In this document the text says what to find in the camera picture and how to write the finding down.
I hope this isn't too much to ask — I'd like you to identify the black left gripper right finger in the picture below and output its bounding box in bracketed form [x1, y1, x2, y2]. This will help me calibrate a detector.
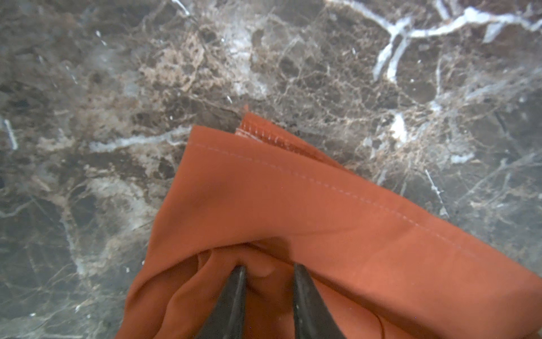
[293, 264, 346, 339]

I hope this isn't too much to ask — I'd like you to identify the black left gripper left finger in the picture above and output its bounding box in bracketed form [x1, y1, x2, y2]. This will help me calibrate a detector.
[196, 266, 247, 339]

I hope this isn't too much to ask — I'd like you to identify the rust orange skirt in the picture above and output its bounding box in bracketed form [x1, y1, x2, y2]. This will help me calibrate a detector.
[117, 114, 541, 338]

